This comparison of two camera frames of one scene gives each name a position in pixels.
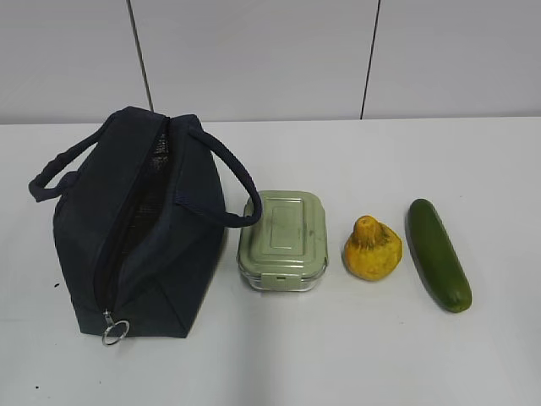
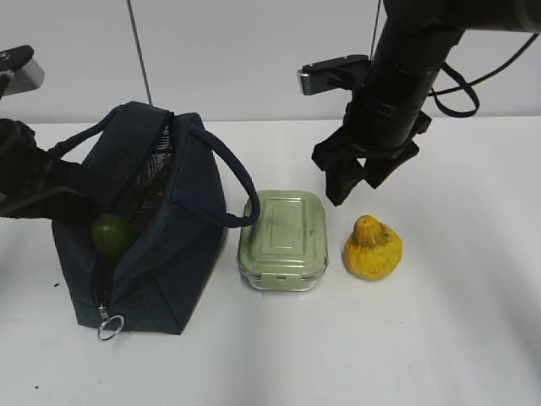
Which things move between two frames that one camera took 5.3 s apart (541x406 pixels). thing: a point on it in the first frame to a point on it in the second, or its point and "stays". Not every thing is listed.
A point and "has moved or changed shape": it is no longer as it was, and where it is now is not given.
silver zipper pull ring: (110, 323) has moved or changed shape
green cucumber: (437, 256) to (112, 235)
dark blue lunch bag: (139, 216) stays
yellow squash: (372, 251) stays
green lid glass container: (287, 249) stays
